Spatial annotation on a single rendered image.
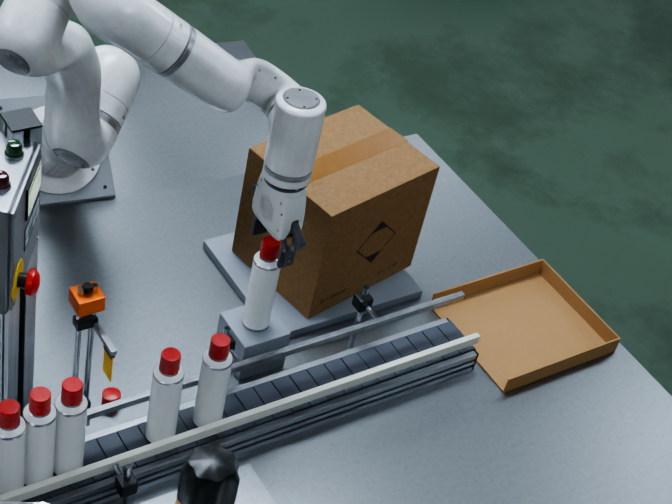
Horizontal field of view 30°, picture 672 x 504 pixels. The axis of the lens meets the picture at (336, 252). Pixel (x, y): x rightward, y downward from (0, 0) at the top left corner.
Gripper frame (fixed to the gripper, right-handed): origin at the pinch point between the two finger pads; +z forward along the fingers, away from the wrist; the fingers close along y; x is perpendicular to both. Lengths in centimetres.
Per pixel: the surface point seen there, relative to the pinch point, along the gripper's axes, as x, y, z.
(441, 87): 187, -161, 110
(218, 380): -18.5, 17.1, 10.5
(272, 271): -0.6, 2.3, 4.1
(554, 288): 72, 8, 28
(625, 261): 189, -55, 110
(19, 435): -53, 17, 8
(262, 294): -1.5, 2.0, 9.8
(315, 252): 13.9, -4.6, 9.9
